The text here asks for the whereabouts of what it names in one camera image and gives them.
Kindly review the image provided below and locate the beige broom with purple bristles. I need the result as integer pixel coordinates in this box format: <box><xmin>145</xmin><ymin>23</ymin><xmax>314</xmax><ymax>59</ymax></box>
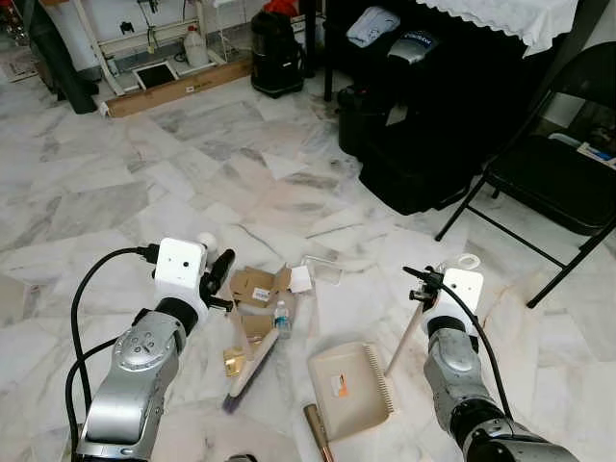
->
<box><xmin>196</xmin><ymin>231</ymin><xmax>295</xmax><ymax>417</ymax></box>

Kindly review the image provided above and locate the beige long-handled dustpan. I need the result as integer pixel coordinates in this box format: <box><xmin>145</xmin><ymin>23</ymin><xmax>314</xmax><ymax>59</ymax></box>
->
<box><xmin>307</xmin><ymin>252</ymin><xmax>482</xmax><ymax>444</ymax></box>

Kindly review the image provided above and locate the brown cardboard box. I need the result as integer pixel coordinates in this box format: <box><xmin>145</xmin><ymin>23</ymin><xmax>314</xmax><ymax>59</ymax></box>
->
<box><xmin>229</xmin><ymin>267</ymin><xmax>292</xmax><ymax>309</ymax></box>

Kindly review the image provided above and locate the small brown cardboard piece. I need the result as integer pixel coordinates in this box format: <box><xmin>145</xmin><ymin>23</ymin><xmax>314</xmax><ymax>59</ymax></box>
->
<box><xmin>239</xmin><ymin>310</ymin><xmax>275</xmax><ymax>340</ymax></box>

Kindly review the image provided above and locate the small plastic water bottle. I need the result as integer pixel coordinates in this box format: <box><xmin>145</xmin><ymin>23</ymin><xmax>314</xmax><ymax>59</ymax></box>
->
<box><xmin>273</xmin><ymin>300</ymin><xmax>292</xmax><ymax>338</ymax></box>

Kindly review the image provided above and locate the shiny gold box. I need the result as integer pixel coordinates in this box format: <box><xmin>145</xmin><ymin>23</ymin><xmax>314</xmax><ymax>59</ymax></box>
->
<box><xmin>222</xmin><ymin>348</ymin><xmax>246</xmax><ymax>376</ymax></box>

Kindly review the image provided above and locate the small white box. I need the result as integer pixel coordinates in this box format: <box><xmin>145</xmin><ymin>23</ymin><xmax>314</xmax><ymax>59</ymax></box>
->
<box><xmin>289</xmin><ymin>266</ymin><xmax>313</xmax><ymax>294</ymax></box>

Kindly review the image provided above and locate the clear plastic container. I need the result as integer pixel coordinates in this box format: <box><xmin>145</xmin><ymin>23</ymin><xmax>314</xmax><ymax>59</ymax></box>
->
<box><xmin>303</xmin><ymin>256</ymin><xmax>344</xmax><ymax>286</ymax></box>

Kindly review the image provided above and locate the large black bag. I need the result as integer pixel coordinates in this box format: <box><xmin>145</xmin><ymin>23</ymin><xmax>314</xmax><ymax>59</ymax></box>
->
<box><xmin>358</xmin><ymin>38</ymin><xmax>540</xmax><ymax>216</ymax></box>

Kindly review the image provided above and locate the black folding chair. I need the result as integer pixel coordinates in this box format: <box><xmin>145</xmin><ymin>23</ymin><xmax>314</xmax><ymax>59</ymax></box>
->
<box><xmin>435</xmin><ymin>40</ymin><xmax>616</xmax><ymax>309</ymax></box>

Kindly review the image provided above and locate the brown metallic tube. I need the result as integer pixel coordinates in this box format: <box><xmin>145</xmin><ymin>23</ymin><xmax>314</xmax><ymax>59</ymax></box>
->
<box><xmin>304</xmin><ymin>403</ymin><xmax>336</xmax><ymax>462</ymax></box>

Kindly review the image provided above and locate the long wooden plank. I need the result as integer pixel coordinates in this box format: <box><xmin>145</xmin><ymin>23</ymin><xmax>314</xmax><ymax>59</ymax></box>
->
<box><xmin>104</xmin><ymin>60</ymin><xmax>253</xmax><ymax>119</ymax></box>

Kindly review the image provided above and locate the small black bag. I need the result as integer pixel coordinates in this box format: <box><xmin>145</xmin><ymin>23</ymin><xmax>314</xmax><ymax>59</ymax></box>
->
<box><xmin>335</xmin><ymin>84</ymin><xmax>386</xmax><ymax>160</ymax></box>

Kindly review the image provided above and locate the black tray with white rim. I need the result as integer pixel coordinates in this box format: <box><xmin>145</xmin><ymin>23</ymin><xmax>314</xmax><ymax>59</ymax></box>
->
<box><xmin>132</xmin><ymin>62</ymin><xmax>179</xmax><ymax>91</ymax></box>

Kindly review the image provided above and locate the blue white packet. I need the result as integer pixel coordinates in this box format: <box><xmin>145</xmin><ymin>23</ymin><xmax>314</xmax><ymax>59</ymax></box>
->
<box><xmin>576</xmin><ymin>141</ymin><xmax>616</xmax><ymax>167</ymax></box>

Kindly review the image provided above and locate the white plastic jug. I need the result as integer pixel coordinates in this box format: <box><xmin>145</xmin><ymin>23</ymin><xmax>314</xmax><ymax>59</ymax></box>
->
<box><xmin>183</xmin><ymin>24</ymin><xmax>209</xmax><ymax>68</ymax></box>

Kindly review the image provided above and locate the black rolled mat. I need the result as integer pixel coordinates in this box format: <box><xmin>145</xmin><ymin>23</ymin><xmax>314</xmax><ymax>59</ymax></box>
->
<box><xmin>24</xmin><ymin>0</ymin><xmax>100</xmax><ymax>115</ymax></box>

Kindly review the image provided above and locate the white lace tablecloth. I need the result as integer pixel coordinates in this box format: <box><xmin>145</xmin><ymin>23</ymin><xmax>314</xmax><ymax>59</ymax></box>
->
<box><xmin>416</xmin><ymin>0</ymin><xmax>579</xmax><ymax>57</ymax></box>

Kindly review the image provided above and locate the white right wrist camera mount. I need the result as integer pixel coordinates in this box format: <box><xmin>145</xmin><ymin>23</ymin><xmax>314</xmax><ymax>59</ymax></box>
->
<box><xmin>438</xmin><ymin>268</ymin><xmax>485</xmax><ymax>317</ymax></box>

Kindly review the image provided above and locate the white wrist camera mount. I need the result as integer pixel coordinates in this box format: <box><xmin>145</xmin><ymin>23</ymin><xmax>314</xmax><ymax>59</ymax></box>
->
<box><xmin>438</xmin><ymin>268</ymin><xmax>485</xmax><ymax>317</ymax></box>
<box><xmin>154</xmin><ymin>237</ymin><xmax>209</xmax><ymax>314</ymax></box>

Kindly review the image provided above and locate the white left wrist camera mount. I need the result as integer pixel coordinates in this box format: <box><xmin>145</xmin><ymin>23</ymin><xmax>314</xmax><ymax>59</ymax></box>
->
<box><xmin>154</xmin><ymin>237</ymin><xmax>209</xmax><ymax>314</ymax></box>

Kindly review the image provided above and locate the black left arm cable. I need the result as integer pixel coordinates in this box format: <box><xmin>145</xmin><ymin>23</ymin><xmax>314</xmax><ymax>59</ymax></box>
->
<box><xmin>65</xmin><ymin>245</ymin><xmax>160</xmax><ymax>453</ymax></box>

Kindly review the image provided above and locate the white metal rack frame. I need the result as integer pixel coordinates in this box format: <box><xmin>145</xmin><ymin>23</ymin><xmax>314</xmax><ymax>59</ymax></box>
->
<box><xmin>72</xmin><ymin>0</ymin><xmax>237</xmax><ymax>97</ymax></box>

